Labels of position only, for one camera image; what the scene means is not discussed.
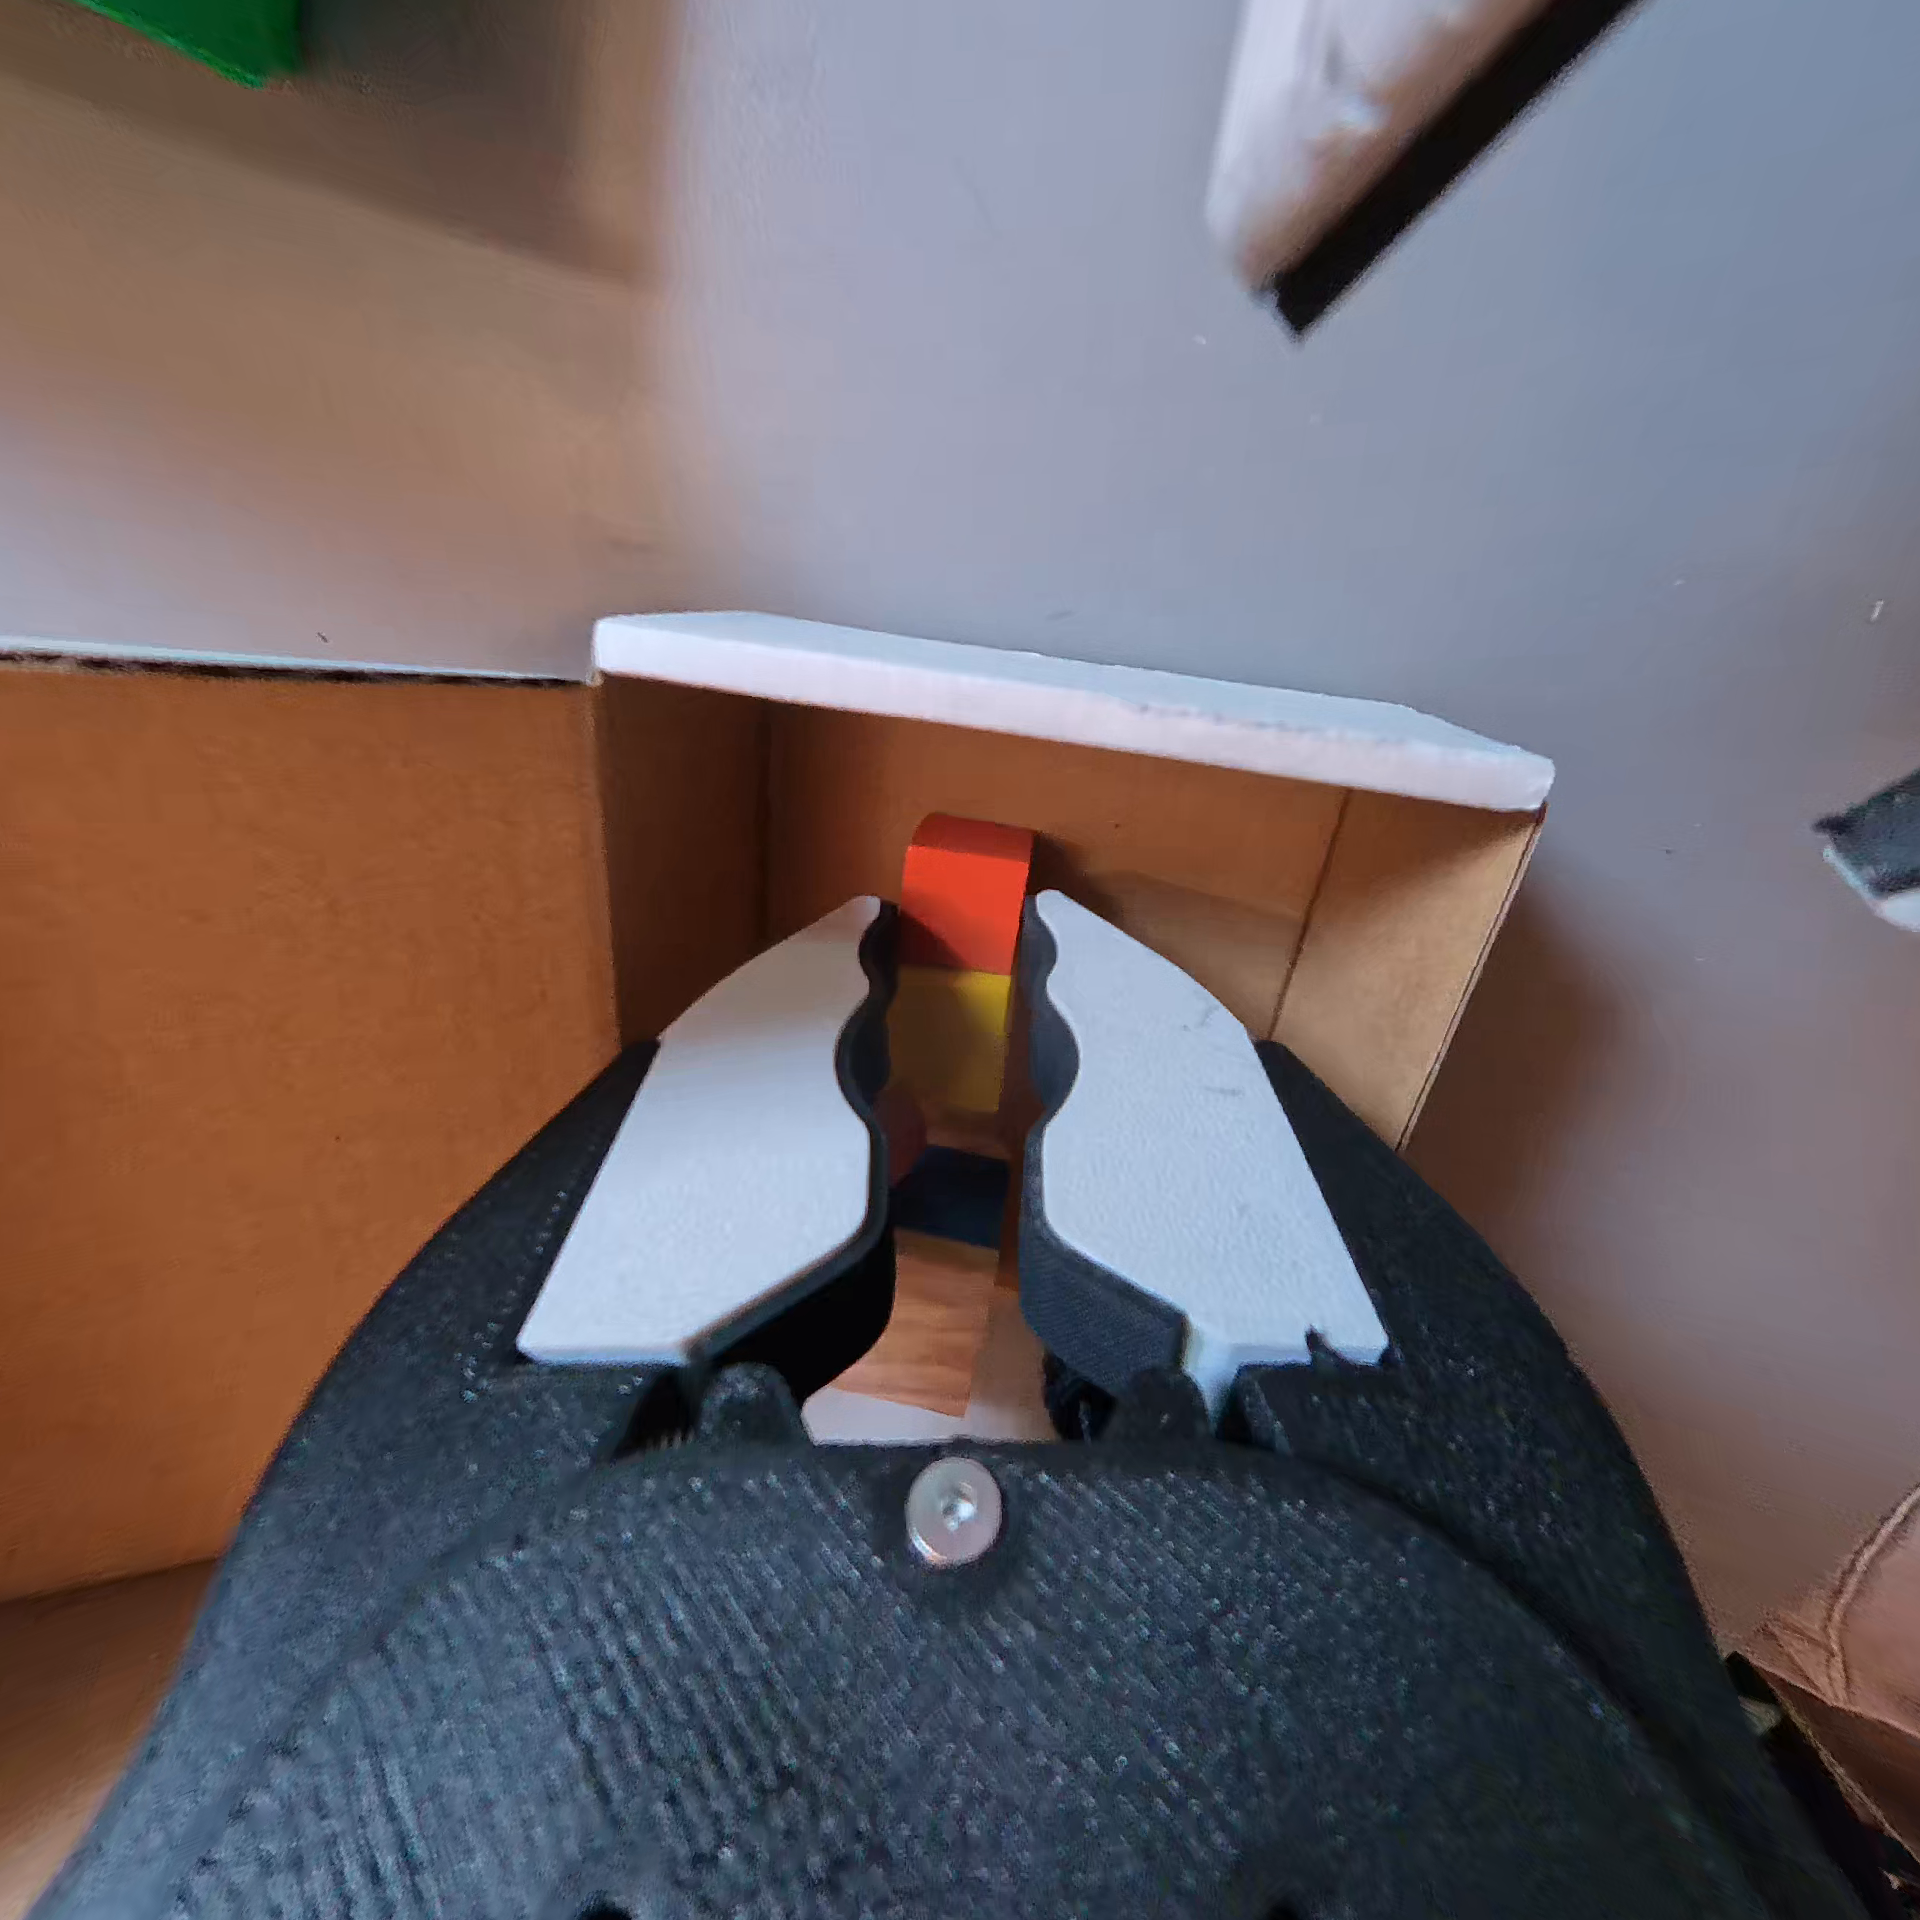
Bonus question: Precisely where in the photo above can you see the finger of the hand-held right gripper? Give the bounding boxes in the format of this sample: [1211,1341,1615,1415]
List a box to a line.
[1206,0,1645,341]
[1812,778,1920,935]

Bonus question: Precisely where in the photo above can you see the blue wooden cube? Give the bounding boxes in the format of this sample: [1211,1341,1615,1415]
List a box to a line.
[888,1143,1026,1251]

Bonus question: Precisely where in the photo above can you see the yellow wooden cube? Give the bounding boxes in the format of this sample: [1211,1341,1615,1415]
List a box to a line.
[888,966,1019,1122]

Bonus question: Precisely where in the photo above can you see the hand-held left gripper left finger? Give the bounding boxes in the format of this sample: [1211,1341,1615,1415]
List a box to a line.
[514,893,899,1405]

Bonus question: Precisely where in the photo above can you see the green box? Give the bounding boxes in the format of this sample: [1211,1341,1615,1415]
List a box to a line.
[67,0,310,87]

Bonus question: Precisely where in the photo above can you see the red wooden cube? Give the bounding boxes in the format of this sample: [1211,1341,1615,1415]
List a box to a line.
[899,813,1042,979]

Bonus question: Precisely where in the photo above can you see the brown cardboard box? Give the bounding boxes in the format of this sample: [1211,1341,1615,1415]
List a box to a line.
[0,612,1557,1642]

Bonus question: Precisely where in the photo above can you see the tan leather item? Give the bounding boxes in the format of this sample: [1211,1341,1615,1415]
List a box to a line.
[1752,1487,1920,1868]

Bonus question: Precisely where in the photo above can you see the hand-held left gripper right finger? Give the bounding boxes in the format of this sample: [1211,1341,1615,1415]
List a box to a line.
[1014,887,1389,1426]

